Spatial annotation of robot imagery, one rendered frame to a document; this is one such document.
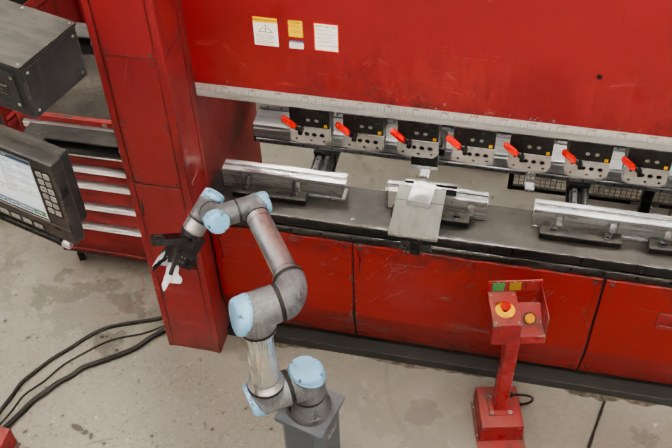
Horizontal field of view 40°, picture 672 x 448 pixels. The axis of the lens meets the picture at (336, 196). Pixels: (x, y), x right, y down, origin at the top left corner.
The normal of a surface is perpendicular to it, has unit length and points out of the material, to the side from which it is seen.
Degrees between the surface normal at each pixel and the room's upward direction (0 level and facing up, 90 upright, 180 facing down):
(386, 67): 90
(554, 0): 90
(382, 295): 90
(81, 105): 0
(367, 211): 0
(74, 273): 0
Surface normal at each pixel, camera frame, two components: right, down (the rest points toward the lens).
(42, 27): -0.03, -0.70
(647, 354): -0.21, 0.70
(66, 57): 0.88, 0.32
